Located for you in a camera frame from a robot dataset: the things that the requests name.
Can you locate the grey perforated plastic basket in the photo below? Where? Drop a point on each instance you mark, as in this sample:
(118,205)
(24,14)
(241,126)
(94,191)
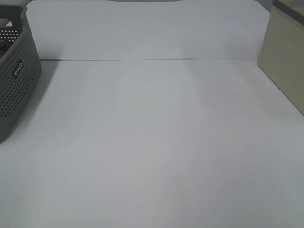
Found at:
(20,67)

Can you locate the beige storage box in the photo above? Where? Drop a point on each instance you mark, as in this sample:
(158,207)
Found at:
(282,53)

